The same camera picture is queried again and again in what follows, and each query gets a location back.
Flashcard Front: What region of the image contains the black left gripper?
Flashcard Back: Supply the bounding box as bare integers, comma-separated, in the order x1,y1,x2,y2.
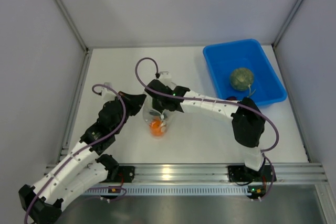
112,91,146,135

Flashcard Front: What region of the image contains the clear polka dot zip bag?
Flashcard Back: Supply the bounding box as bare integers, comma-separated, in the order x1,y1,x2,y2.
142,88,175,137

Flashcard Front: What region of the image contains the orange toy fruit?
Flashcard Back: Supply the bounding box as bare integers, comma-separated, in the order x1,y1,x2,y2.
149,119,167,137

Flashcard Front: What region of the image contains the dark red toy fruit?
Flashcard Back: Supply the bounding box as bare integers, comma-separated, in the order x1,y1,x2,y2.
226,96,238,101

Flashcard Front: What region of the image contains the green netted toy melon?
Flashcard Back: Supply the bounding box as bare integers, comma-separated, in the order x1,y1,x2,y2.
229,67,256,97

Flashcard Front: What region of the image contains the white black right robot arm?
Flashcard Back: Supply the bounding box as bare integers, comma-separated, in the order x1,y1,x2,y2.
145,79,266,180

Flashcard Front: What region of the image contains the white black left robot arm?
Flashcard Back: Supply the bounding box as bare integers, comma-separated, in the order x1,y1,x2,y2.
18,92,146,223

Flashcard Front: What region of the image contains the blue plastic bin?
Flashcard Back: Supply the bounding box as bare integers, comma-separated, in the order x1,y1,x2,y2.
203,39,287,106

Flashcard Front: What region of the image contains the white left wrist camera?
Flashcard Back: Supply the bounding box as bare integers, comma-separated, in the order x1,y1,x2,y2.
100,82,116,101

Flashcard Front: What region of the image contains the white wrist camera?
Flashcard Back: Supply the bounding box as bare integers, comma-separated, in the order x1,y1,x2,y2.
155,71,172,86
100,82,116,101

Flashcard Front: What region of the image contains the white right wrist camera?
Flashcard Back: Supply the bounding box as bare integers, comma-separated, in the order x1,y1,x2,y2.
155,71,172,86

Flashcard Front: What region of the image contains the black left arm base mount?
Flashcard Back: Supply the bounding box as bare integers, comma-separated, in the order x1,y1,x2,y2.
110,165,135,184

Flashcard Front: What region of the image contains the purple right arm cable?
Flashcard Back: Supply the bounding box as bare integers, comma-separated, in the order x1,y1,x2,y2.
134,57,279,201

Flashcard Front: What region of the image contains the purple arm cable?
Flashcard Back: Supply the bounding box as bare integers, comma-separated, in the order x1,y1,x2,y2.
134,57,279,201
24,83,128,224

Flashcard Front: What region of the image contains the white slotted cable duct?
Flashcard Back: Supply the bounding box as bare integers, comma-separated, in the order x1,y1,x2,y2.
83,184,253,196

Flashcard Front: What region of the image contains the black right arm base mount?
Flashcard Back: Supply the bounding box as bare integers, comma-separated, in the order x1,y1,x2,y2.
228,165,277,183

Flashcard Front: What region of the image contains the left vertical frame post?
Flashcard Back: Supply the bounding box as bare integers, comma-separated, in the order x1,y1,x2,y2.
53,0,88,52

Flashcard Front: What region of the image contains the vertical frame post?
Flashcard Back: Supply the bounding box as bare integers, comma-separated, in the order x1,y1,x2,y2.
53,0,88,52
272,0,305,49

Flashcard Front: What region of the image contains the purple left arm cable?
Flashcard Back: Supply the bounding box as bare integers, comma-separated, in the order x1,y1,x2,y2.
24,83,128,224

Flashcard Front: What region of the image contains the aluminium frame rail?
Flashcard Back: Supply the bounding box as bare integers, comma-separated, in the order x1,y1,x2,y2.
41,163,328,183

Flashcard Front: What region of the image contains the right vertical frame post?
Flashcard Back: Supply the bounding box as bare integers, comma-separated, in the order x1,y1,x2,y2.
272,0,305,49

